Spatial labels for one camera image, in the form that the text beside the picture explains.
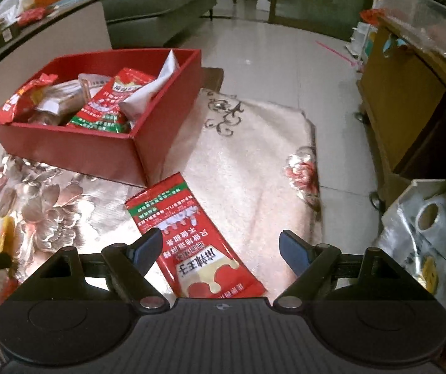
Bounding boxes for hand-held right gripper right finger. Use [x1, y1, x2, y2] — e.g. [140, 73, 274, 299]
[271, 230, 415, 313]

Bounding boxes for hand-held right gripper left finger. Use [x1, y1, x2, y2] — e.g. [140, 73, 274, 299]
[23, 228, 169, 313]

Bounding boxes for red green snack packet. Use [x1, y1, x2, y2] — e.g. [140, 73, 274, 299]
[66, 68, 156, 134]
[125, 171, 268, 300]

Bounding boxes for red cardboard box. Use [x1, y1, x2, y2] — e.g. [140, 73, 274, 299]
[0, 49, 203, 188]

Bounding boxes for yellow snack packet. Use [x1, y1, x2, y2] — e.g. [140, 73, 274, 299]
[0, 216, 15, 255]

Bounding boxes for floral satin cloth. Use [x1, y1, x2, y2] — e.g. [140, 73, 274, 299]
[0, 88, 322, 359]

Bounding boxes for plastic bag with paper roll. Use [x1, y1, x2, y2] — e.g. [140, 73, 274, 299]
[376, 179, 446, 336]

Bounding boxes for wooden stool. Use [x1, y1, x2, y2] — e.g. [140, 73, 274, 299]
[201, 67, 224, 95]

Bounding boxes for wooden cabinet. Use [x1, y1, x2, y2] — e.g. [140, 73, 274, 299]
[357, 0, 446, 219]

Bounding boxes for pink stick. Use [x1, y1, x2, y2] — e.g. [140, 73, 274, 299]
[316, 40, 364, 72]

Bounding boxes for white storage rack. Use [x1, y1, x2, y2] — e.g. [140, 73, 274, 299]
[348, 21, 380, 68]

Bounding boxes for grey coffee table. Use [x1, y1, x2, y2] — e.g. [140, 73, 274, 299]
[0, 0, 113, 86]

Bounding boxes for grey green sofa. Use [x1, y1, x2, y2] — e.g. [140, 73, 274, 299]
[99, 0, 219, 50]

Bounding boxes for red packets on table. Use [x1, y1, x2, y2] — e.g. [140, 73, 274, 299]
[16, 7, 49, 26]

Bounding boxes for glass door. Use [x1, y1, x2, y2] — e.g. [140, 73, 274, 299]
[268, 0, 384, 40]

